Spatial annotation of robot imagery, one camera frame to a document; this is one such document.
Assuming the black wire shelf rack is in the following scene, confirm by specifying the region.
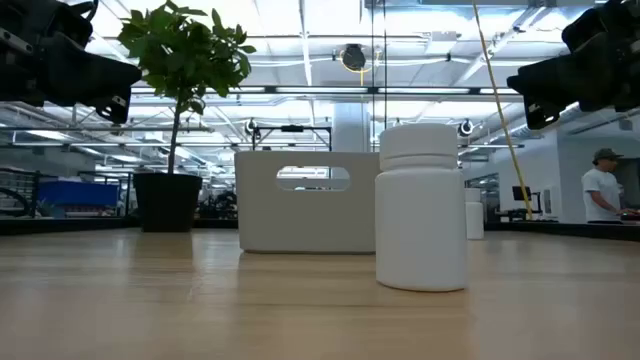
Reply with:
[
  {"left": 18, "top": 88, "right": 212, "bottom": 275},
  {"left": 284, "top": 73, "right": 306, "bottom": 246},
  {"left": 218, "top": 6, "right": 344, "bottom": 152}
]
[{"left": 0, "top": 167, "right": 40, "bottom": 219}]

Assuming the green leafy potted tree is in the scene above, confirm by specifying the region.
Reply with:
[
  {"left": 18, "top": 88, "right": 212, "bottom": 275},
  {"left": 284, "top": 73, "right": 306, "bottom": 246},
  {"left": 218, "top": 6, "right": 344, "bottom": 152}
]
[{"left": 116, "top": 0, "right": 257, "bottom": 175}]

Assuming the white plastic pill bottle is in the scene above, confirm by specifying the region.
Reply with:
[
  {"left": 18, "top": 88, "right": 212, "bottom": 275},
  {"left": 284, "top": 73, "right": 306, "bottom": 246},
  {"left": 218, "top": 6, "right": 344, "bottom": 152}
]
[
  {"left": 464, "top": 187, "right": 486, "bottom": 241},
  {"left": 374, "top": 122, "right": 469, "bottom": 293}
]

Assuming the blue panel cart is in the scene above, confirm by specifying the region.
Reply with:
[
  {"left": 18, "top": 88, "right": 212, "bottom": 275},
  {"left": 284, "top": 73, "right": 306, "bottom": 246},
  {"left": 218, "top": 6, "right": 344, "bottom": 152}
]
[{"left": 37, "top": 179, "right": 120, "bottom": 209}]

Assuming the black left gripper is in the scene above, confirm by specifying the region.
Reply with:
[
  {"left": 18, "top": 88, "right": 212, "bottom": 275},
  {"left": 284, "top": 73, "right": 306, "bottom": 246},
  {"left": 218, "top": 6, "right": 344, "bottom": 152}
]
[{"left": 0, "top": 0, "right": 144, "bottom": 126}]

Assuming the black plant pot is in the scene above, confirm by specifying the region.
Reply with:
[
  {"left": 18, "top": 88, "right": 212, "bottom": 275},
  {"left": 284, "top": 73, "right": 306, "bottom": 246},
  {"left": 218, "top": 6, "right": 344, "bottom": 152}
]
[{"left": 132, "top": 172, "right": 204, "bottom": 234}]

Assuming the black table edge rail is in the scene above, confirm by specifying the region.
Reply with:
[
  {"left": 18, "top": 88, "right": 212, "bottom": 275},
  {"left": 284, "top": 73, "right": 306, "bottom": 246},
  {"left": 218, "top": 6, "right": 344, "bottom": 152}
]
[{"left": 0, "top": 215, "right": 640, "bottom": 243}]

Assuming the black background station frame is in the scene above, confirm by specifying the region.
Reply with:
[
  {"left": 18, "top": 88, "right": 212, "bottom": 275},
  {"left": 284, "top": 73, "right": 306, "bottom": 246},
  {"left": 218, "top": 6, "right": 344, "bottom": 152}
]
[{"left": 251, "top": 124, "right": 333, "bottom": 152}]

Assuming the black ceiling cable reel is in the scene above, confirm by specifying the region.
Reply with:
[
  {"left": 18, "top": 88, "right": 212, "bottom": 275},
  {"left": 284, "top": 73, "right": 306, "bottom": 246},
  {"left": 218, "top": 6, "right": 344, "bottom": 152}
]
[{"left": 340, "top": 43, "right": 368, "bottom": 73}]

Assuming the yellow pole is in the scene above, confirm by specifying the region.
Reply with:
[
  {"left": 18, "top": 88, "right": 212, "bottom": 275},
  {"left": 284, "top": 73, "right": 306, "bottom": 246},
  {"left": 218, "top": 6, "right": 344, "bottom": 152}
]
[{"left": 471, "top": 0, "right": 534, "bottom": 221}]

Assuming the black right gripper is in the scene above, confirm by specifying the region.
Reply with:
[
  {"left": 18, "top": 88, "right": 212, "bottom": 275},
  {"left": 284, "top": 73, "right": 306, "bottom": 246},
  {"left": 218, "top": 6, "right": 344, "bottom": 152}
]
[{"left": 505, "top": 0, "right": 640, "bottom": 132}]

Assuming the white plastic basket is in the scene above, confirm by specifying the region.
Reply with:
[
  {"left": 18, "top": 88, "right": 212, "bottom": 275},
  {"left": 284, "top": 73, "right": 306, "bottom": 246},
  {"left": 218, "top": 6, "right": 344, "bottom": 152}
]
[{"left": 233, "top": 150, "right": 381, "bottom": 255}]

